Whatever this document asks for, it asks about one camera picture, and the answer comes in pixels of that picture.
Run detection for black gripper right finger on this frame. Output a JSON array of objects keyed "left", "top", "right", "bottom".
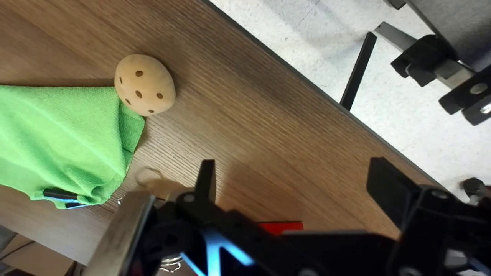
[{"left": 365, "top": 155, "right": 426, "bottom": 233}]

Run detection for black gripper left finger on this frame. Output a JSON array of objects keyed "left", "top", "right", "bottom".
[{"left": 193, "top": 158, "right": 217, "bottom": 207}]

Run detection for black chair base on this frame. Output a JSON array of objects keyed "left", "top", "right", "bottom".
[{"left": 458, "top": 177, "right": 491, "bottom": 203}]

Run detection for toy potato with brown dots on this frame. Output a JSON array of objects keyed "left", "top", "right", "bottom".
[{"left": 113, "top": 52, "right": 178, "bottom": 118}]

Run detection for green cloth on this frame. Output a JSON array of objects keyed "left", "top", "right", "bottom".
[{"left": 0, "top": 83, "right": 147, "bottom": 210}]

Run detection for black table frame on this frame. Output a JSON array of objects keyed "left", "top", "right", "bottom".
[{"left": 339, "top": 31, "right": 379, "bottom": 112}]

